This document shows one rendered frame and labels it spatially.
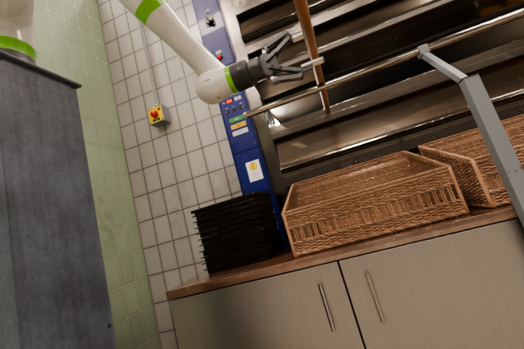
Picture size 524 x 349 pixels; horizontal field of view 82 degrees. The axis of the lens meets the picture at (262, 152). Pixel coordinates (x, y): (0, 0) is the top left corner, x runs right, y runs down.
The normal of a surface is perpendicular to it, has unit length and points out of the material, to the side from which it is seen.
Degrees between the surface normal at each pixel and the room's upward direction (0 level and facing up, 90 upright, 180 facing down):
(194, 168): 90
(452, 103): 70
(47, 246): 90
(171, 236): 90
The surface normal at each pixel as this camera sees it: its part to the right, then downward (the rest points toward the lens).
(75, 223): 0.93, -0.31
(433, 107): -0.35, -0.44
